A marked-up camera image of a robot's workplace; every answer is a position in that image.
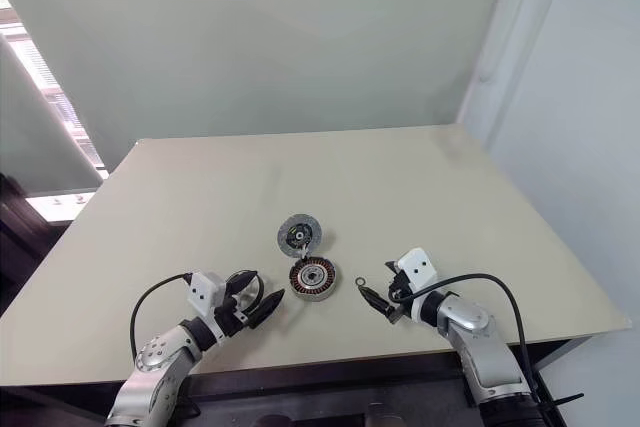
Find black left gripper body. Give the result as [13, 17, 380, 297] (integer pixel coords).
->
[212, 291, 251, 339]

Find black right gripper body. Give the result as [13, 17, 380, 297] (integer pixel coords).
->
[386, 269, 415, 326]

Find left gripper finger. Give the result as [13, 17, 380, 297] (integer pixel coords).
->
[247, 288, 287, 332]
[224, 270, 261, 294]

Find silver spoked motor rotor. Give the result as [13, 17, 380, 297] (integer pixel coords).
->
[227, 274, 267, 321]

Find grey motor base copper windings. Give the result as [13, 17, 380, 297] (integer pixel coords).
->
[288, 256, 343, 304]

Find grey round motor cover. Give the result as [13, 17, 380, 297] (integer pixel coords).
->
[276, 213, 326, 260]

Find dark brown cabinet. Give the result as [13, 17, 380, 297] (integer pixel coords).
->
[0, 172, 67, 311]

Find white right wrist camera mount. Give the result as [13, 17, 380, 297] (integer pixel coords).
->
[396, 247, 440, 294]

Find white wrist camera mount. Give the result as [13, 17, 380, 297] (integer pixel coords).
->
[396, 247, 440, 294]
[186, 271, 227, 319]

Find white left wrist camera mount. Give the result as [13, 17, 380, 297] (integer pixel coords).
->
[186, 271, 227, 319]

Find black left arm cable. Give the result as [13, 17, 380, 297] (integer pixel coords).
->
[129, 272, 195, 361]

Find black cable tie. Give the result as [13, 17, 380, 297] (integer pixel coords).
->
[539, 390, 586, 417]

